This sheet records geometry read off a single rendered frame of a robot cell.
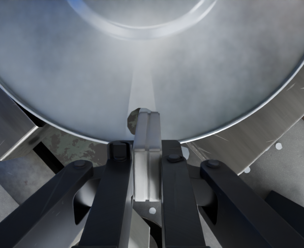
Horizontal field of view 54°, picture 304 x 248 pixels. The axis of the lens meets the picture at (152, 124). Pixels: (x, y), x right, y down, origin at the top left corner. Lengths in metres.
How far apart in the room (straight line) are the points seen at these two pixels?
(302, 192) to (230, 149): 0.92
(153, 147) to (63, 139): 0.24
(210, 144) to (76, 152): 0.19
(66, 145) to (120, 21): 0.19
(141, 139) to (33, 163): 0.25
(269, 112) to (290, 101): 0.02
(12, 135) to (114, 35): 0.16
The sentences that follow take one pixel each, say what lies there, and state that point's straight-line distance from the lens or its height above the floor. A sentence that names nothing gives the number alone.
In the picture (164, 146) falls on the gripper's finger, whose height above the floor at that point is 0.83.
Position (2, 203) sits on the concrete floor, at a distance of 1.16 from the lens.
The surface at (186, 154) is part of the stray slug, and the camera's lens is 0.36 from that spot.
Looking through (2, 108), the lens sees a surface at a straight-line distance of 0.34.
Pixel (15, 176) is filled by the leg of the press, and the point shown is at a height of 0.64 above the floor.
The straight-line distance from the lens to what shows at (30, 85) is 0.24.
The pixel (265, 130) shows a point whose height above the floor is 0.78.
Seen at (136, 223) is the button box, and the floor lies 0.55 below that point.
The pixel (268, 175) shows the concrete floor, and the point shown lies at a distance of 1.09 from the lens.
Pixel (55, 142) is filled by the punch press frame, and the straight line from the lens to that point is 0.38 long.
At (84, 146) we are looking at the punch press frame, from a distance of 0.37.
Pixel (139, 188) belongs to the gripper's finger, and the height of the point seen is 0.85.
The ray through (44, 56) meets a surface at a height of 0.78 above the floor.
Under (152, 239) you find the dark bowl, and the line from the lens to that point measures 1.07.
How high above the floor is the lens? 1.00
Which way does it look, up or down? 89 degrees down
